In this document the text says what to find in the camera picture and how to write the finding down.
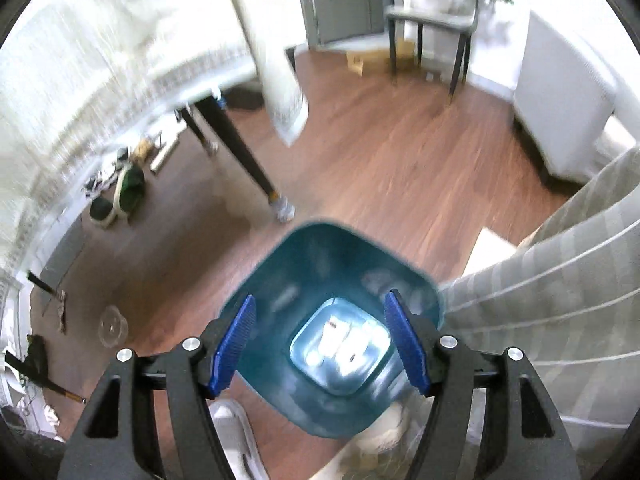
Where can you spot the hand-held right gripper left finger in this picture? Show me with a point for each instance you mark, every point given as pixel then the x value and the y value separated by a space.
pixel 235 350

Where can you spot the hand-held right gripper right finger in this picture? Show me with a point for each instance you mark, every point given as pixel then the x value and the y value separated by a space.
pixel 407 345

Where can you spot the white paper scrap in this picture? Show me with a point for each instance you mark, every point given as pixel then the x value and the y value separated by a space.
pixel 331 334

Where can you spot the teal plastic trash bin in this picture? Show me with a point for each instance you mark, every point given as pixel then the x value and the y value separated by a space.
pixel 320 255

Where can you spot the white slipper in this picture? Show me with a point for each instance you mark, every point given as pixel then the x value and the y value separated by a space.
pixel 235 435

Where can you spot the grey table leg sock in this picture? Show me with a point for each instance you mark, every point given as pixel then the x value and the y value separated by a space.
pixel 283 208

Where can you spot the grey checked tablecloth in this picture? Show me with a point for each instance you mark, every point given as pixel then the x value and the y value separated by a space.
pixel 550 285

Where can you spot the green slipper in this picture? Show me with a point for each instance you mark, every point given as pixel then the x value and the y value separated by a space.
pixel 131 187
pixel 102 210

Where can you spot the dark grey floor mat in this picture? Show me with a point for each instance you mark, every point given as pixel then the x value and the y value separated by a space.
pixel 65 255

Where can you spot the black wooden dining table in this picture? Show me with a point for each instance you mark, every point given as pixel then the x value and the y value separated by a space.
pixel 235 150

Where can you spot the light wooden stick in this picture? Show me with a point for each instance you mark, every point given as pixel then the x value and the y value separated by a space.
pixel 164 156

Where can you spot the flattened cardboard box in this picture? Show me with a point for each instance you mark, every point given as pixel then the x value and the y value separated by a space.
pixel 370 60

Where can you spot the grey fabric armchair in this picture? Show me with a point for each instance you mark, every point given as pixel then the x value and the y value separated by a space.
pixel 560 100

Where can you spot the white embroidered tablecloth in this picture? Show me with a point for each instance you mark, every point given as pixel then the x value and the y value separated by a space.
pixel 100 60

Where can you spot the grey upholstered chair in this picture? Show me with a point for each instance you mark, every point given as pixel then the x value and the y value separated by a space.
pixel 430 16

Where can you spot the grey room door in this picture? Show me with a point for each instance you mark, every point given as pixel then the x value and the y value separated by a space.
pixel 345 0

